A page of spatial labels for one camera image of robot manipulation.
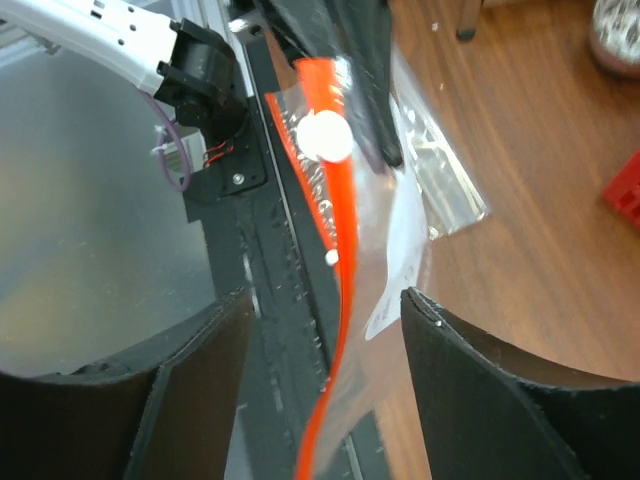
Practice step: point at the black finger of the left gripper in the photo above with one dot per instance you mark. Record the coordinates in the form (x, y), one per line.
(360, 30)

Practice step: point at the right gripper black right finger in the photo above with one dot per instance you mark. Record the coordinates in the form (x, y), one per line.
(491, 410)

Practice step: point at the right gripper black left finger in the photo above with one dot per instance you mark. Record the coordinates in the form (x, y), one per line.
(161, 409)

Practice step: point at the zip bag red zipper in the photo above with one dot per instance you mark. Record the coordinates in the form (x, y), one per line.
(376, 224)

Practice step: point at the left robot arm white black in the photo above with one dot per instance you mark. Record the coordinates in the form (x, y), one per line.
(134, 42)

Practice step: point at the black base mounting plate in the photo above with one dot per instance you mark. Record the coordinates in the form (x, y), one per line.
(260, 236)

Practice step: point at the black white patterned bowl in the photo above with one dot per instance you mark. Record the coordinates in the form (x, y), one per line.
(614, 36)

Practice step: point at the red plastic shopping basket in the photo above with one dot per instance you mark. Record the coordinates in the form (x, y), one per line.
(621, 194)

